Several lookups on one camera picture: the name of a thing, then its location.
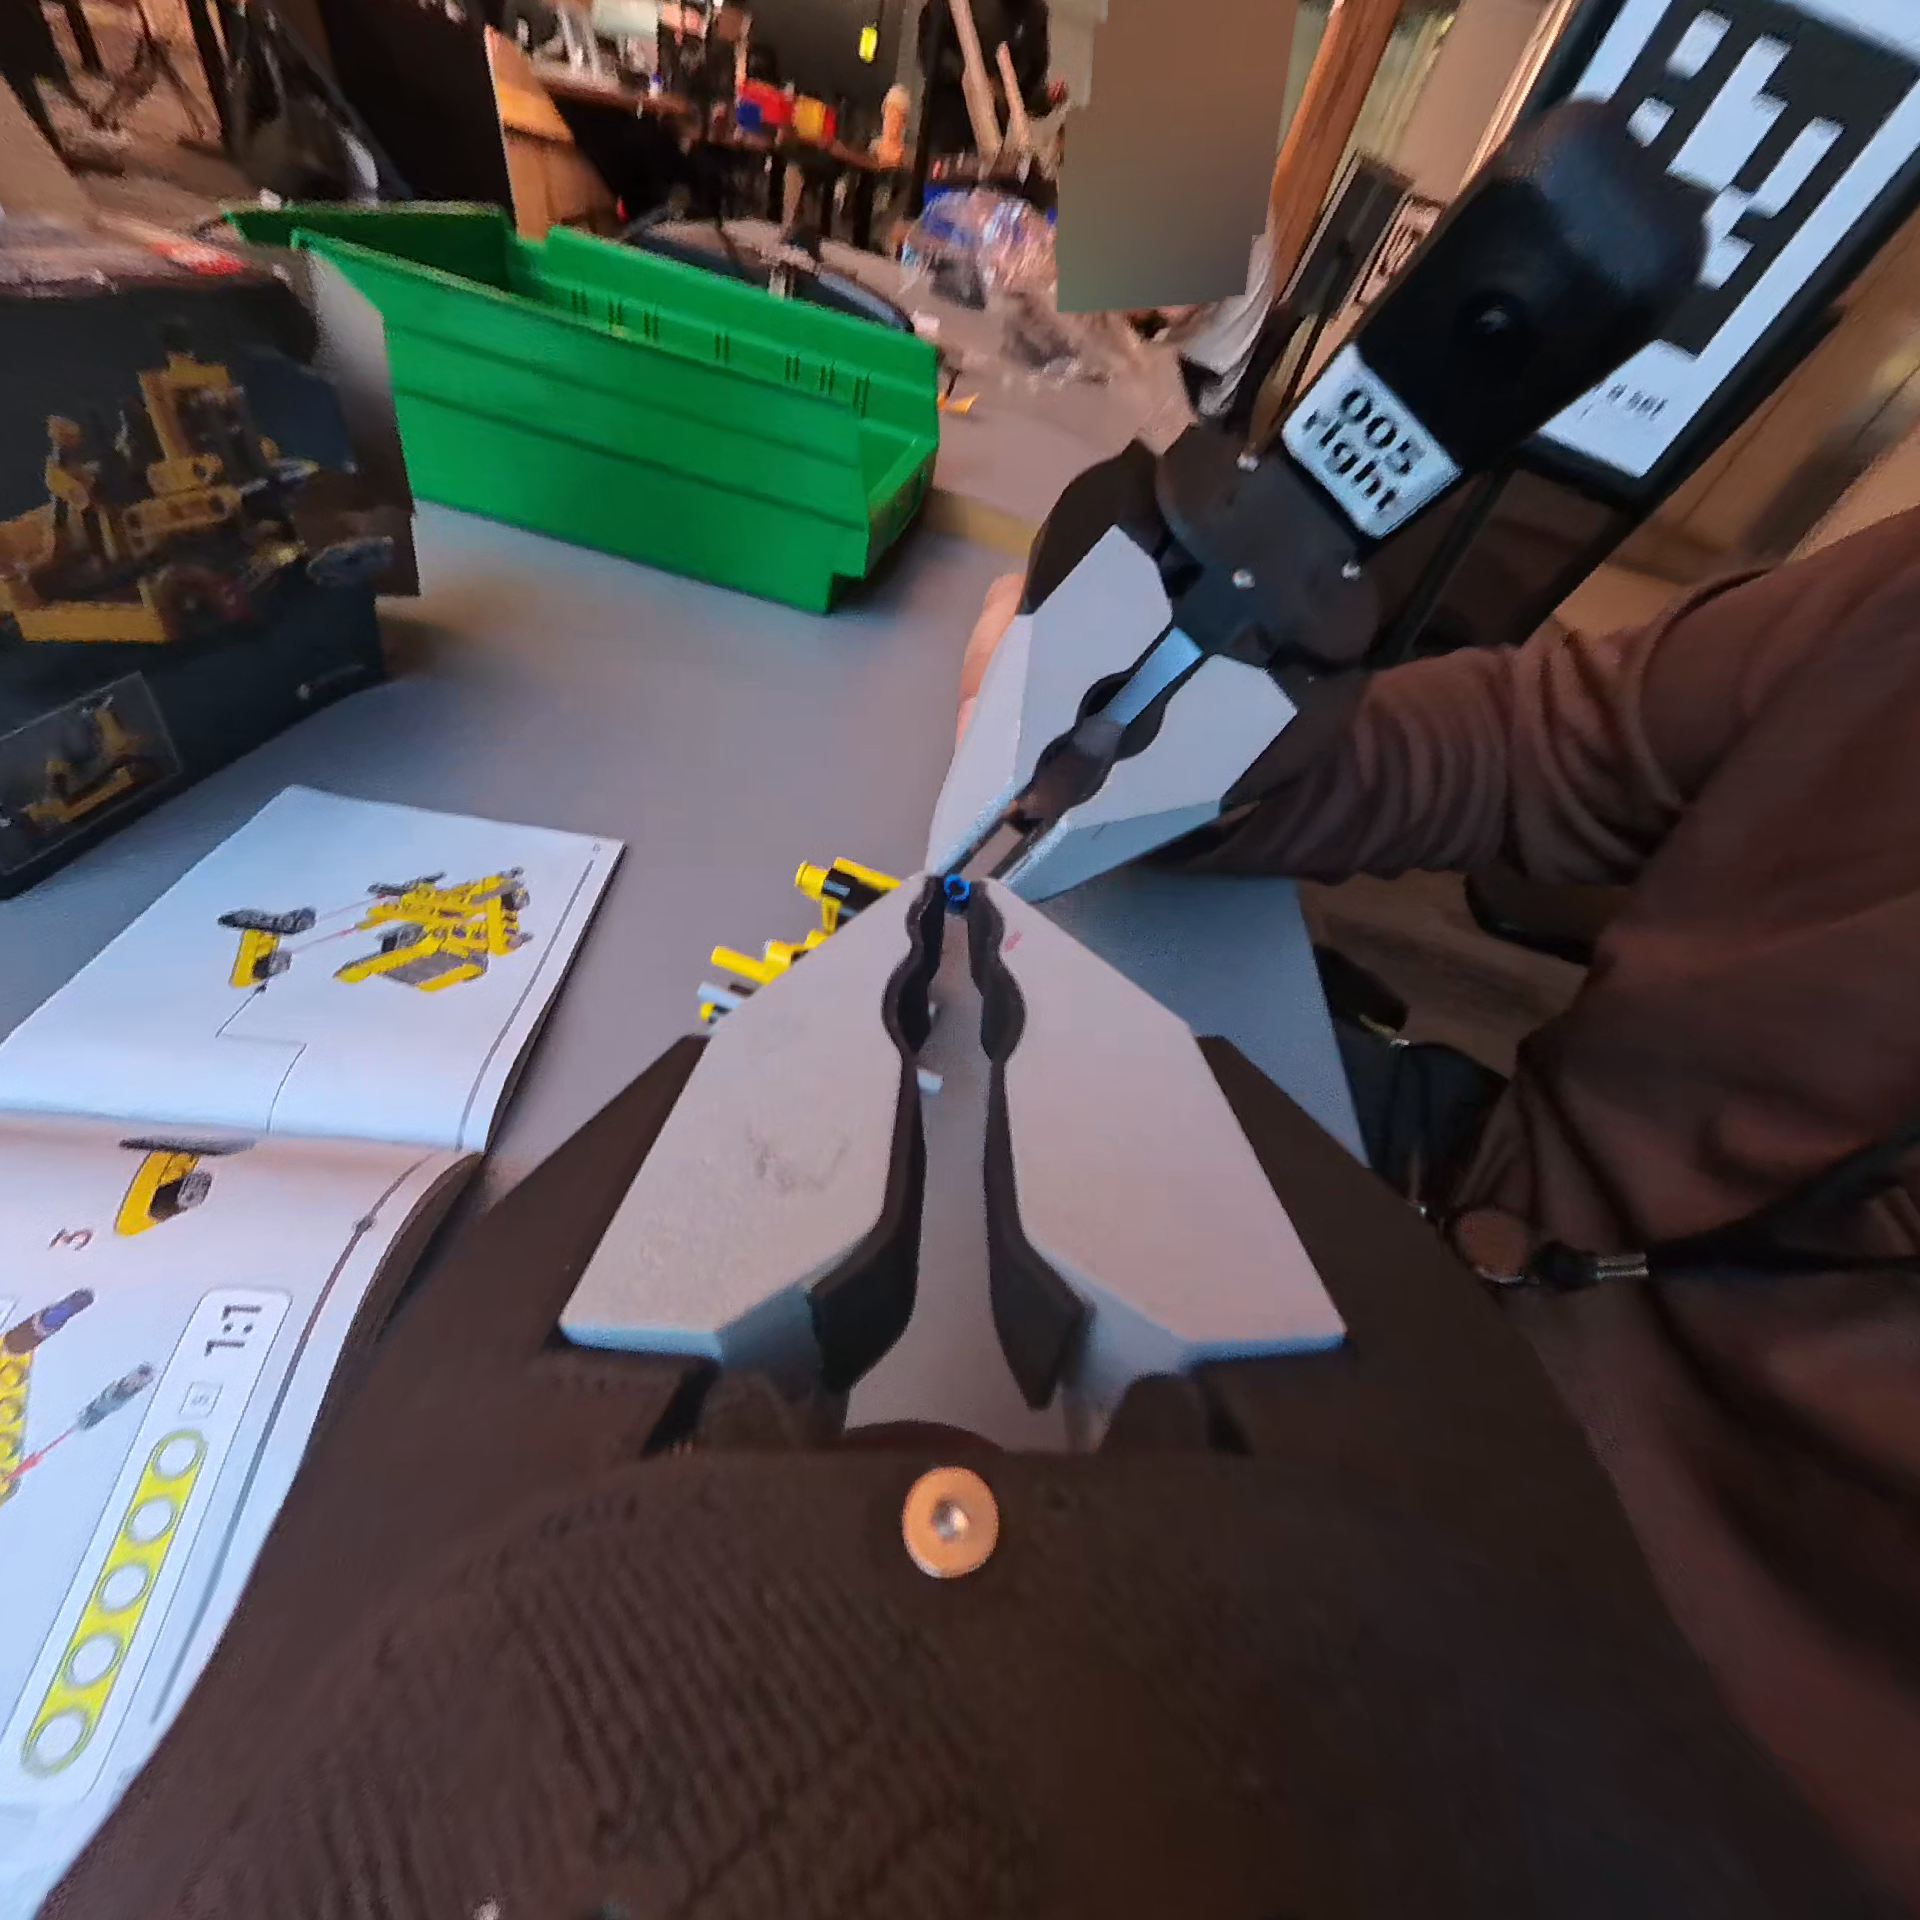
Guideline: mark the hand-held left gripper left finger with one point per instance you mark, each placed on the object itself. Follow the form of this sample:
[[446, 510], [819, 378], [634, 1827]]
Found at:
[[750, 1155]]

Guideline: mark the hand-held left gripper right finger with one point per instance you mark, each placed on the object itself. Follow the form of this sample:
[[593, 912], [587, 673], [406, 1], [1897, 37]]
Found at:
[[1157, 1185]]

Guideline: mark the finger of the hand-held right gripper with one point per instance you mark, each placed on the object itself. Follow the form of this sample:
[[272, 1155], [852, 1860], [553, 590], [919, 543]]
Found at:
[[1187, 779], [1048, 678]]

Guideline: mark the person's right forearm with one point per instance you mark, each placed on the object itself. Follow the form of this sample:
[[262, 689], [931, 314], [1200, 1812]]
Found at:
[[1574, 722]]

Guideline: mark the yellow lego assembly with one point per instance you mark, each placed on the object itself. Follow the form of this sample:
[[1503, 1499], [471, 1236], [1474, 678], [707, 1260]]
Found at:
[[768, 967]]

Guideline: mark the lego instruction booklet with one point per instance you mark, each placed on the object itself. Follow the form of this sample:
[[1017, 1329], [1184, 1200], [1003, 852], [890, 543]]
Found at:
[[345, 977]]

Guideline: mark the black lego set box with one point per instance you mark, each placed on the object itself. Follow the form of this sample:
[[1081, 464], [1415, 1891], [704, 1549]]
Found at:
[[166, 495]]

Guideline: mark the person's right hand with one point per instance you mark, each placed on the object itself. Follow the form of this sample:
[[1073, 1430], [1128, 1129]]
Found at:
[[990, 646]]

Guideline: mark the black and white marker board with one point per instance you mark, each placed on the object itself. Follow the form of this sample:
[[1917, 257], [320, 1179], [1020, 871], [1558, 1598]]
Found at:
[[1773, 150]]

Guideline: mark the clear plastic bag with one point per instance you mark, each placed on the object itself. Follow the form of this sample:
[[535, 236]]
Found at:
[[990, 240]]

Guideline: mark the green plastic bin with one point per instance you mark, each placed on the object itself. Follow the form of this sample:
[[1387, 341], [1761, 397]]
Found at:
[[631, 405]]

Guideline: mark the brown cardboard box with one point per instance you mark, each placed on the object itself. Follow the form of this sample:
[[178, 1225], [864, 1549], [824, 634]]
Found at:
[[540, 136]]

